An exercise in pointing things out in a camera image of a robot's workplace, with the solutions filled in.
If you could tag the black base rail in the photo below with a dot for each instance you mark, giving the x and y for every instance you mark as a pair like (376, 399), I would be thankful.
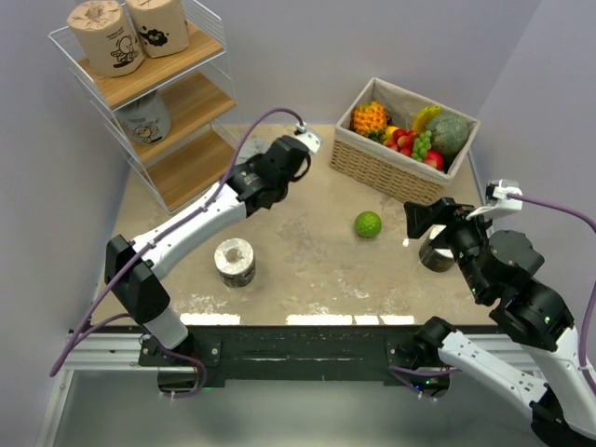
(386, 354)

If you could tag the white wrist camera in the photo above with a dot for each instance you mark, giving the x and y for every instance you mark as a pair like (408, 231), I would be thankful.
(500, 198)
(308, 137)

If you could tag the dark grey towel roll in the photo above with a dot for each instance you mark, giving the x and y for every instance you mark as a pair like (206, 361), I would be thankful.
(252, 147)

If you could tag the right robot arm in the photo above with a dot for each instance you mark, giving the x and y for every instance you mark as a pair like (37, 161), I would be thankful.
(499, 270)

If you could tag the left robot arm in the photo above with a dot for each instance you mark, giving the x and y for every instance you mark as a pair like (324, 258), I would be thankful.
(135, 268)

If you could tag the pineapple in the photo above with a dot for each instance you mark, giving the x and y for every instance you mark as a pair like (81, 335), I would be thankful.
(369, 118)

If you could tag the brown paper towel roll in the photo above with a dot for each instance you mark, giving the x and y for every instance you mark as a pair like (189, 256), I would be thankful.
(103, 30)

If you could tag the white wire wooden shelf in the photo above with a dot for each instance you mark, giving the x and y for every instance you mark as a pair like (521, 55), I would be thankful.
(198, 90)

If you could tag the white and grey towel roll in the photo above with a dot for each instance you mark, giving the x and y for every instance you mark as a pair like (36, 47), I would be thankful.
(235, 261)

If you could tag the grey paper towel roll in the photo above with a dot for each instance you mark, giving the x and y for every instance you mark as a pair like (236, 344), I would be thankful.
(147, 120)

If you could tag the green bumpy citrus fruit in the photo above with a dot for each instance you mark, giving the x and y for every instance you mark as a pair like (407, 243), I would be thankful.
(368, 224)

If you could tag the woven fruit basket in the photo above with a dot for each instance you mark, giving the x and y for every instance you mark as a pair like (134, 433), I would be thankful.
(384, 169)

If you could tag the yellow banana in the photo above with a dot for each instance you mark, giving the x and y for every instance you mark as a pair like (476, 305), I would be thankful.
(423, 117)

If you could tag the green melon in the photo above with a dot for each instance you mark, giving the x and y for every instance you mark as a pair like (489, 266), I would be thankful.
(448, 134)

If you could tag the aluminium frame rail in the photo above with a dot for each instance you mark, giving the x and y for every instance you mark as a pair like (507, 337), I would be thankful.
(106, 352)

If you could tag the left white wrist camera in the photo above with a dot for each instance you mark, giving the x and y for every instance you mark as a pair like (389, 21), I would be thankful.
(308, 137)

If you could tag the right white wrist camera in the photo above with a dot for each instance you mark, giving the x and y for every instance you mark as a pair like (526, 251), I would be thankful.
(500, 198)

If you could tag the brown roll with black print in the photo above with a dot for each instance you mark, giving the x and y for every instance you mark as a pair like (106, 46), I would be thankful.
(161, 26)

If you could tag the red apples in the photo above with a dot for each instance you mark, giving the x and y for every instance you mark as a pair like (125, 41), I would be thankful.
(401, 141)

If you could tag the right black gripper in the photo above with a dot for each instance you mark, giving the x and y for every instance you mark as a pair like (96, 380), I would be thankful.
(418, 216)

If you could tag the green grapes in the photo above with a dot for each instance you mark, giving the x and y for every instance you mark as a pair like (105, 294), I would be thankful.
(421, 146)

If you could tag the white paper towel roll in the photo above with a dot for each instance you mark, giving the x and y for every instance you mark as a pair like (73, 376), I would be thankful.
(436, 260)

